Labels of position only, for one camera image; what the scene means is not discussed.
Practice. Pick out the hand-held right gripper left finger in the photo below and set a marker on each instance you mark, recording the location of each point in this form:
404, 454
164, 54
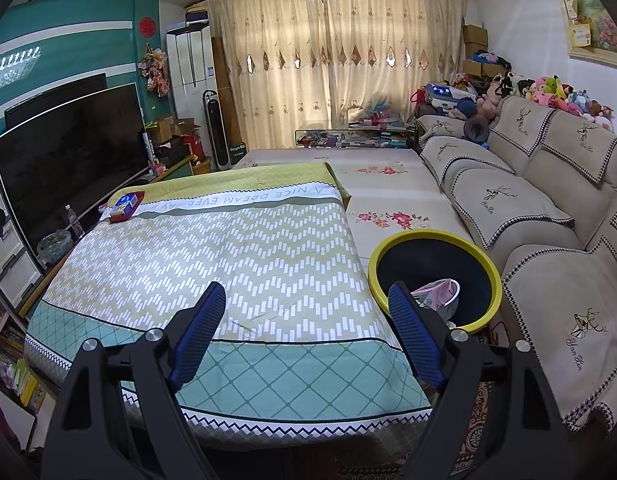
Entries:
201, 335

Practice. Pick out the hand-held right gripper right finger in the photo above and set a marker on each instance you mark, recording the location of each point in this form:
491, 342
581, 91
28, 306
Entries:
418, 340

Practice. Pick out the pink white plastic wrapper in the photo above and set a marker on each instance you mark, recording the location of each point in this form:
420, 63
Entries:
431, 296

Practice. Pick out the yellow rimmed dark bin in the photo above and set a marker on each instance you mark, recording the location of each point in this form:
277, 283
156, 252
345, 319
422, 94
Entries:
491, 280

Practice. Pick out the patterned red rug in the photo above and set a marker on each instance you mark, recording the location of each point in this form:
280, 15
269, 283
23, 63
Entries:
476, 430

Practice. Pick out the red tray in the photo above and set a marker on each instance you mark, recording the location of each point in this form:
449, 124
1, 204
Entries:
121, 215

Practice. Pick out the floral beige mat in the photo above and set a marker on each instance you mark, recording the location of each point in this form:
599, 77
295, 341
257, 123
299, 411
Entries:
388, 195

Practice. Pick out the blue tissue packet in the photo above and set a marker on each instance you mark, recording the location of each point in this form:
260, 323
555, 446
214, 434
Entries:
127, 202

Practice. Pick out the clear water bottle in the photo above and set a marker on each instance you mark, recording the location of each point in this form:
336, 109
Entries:
74, 222

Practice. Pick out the beige covered sofa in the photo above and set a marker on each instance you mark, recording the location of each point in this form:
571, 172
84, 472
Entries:
553, 220

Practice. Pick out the red canister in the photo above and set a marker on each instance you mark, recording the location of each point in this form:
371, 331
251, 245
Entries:
194, 147

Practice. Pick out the shelf of books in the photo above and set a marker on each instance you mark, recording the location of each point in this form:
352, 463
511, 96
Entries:
13, 360

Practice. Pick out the white black tower fan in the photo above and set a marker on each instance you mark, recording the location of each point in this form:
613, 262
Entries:
216, 130

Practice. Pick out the white drawer cabinet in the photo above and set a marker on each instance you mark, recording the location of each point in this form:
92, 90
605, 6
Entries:
8, 260

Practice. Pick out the open cardboard box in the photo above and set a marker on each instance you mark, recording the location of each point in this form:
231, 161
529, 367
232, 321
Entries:
166, 129

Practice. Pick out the glass coffee table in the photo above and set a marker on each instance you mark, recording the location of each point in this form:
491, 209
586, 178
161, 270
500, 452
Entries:
353, 139

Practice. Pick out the large black television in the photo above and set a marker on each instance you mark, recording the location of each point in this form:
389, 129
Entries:
73, 165

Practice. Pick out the dark grey neck pillow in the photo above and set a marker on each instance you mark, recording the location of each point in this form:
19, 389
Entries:
476, 130

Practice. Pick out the blue white starred bag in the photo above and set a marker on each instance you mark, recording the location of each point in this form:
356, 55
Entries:
443, 95

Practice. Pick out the white standing air conditioner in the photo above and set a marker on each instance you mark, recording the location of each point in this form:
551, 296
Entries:
191, 72

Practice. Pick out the hanging artificial flower decoration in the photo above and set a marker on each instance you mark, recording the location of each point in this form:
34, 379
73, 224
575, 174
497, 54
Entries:
154, 70

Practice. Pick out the pile of plush toys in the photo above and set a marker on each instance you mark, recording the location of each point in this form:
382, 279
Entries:
548, 92

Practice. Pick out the cream embroidered curtains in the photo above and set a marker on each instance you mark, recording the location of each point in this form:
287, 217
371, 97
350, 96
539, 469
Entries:
338, 60

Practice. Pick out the brown cardboard box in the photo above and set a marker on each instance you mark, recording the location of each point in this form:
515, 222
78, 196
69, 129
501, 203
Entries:
474, 34
476, 51

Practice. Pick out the framed flower painting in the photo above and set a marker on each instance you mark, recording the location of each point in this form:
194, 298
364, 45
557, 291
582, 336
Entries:
601, 25

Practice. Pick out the red round wall ornament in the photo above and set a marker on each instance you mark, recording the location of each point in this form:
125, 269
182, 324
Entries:
147, 26

